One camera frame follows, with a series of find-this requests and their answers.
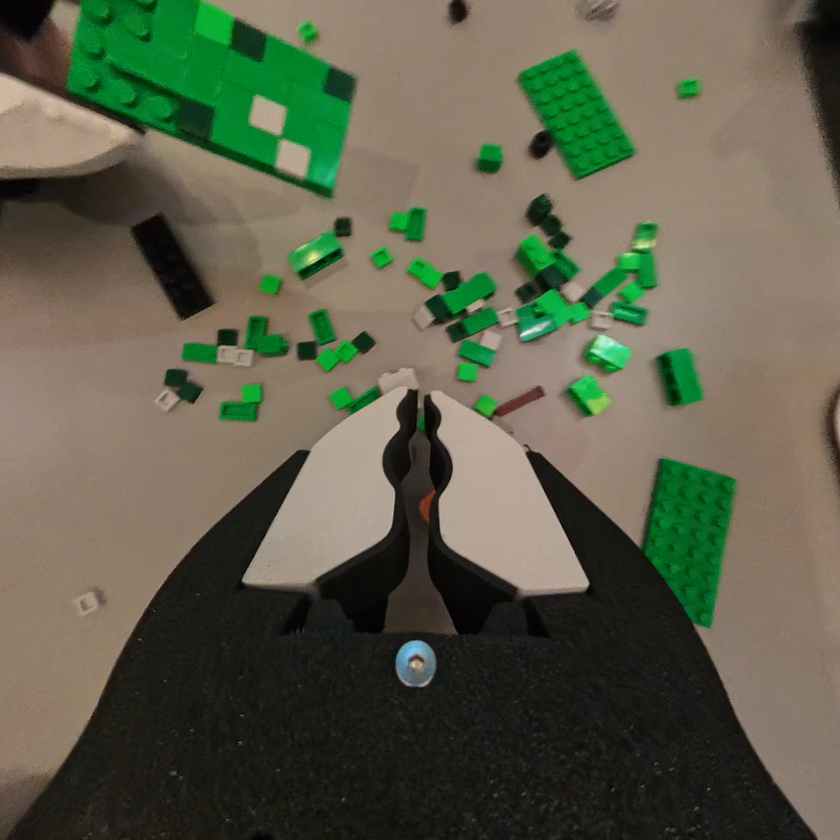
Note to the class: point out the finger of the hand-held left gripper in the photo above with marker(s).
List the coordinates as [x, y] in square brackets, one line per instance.
[52, 138]

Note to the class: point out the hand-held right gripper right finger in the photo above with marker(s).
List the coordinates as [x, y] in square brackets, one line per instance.
[505, 518]

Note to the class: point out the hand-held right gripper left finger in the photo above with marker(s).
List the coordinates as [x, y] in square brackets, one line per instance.
[328, 512]

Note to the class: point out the green lego plate assembly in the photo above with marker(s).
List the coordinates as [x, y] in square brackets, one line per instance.
[216, 85]

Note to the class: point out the pile of lego pieces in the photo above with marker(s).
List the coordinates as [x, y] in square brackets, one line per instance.
[472, 302]

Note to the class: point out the green studded lego plate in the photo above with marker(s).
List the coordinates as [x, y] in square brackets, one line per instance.
[689, 538]
[577, 115]

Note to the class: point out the black long lego plate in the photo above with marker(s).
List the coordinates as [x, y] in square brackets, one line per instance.
[172, 266]

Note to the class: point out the small grey lego tile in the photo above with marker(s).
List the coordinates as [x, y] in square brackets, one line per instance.
[90, 602]

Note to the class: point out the small green lego plate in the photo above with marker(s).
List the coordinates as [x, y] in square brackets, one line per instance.
[308, 31]
[688, 88]

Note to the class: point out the black round lego piece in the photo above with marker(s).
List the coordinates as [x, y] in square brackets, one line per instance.
[459, 10]
[540, 144]

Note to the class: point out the grey lego piece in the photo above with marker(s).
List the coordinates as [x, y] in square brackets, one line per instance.
[598, 8]

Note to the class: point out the orange brick separator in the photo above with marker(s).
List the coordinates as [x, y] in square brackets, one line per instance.
[426, 508]

